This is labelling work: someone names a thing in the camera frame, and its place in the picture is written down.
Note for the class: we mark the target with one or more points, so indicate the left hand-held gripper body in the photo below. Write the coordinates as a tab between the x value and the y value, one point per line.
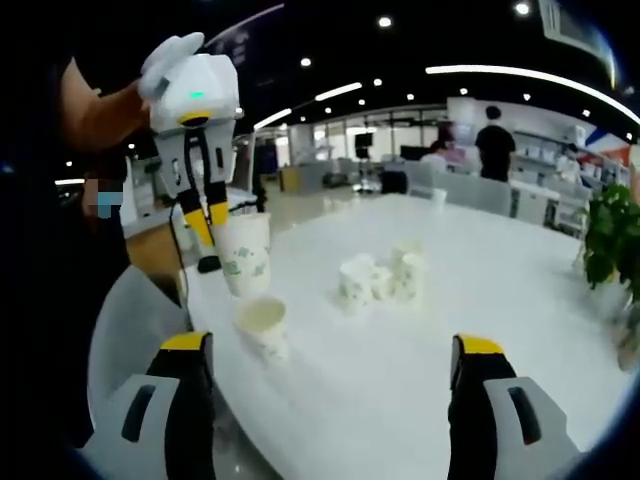
195	110

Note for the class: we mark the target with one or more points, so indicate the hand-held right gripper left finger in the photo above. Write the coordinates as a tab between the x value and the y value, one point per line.
155	430

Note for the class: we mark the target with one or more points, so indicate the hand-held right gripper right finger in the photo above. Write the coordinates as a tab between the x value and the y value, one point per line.
500	430

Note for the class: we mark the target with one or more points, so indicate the plain white paper cup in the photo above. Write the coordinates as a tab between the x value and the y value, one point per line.
439	198

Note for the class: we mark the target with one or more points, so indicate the small black oval object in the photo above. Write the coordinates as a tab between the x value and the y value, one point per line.
209	265

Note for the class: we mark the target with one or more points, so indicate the dark hanging sign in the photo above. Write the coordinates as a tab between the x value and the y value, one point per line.
235	47

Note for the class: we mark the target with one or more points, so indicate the brown cardboard box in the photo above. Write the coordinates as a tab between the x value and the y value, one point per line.
291	180

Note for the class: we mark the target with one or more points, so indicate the short ceiling light strip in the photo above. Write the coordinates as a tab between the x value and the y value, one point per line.
272	119
338	92

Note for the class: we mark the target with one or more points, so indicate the grey mesh chair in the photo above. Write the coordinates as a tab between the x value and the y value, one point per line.
135	340

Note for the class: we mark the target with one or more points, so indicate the white table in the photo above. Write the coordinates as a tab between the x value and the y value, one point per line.
350	390

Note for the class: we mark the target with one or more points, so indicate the glass vase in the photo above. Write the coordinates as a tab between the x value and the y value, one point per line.
630	345

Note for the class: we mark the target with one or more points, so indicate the black monitor on stand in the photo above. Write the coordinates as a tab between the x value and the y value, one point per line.
364	140

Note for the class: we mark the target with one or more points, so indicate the group of ceiling downlights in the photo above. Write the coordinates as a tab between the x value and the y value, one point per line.
384	21

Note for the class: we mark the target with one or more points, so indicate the potted green plant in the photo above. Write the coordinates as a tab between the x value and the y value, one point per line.
610	235

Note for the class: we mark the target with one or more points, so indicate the long curved ceiling light strip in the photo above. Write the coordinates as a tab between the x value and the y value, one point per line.
475	68

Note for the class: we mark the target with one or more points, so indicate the ceiling air conditioner vent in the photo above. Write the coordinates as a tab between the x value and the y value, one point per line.
570	25

